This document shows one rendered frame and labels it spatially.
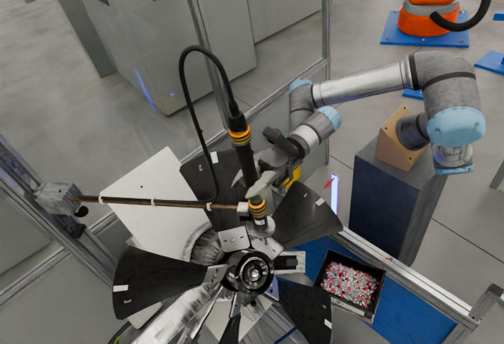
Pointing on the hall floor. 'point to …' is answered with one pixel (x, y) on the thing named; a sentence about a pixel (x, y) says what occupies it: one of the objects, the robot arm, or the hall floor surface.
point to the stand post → (254, 336)
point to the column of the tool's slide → (22, 200)
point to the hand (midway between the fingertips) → (241, 186)
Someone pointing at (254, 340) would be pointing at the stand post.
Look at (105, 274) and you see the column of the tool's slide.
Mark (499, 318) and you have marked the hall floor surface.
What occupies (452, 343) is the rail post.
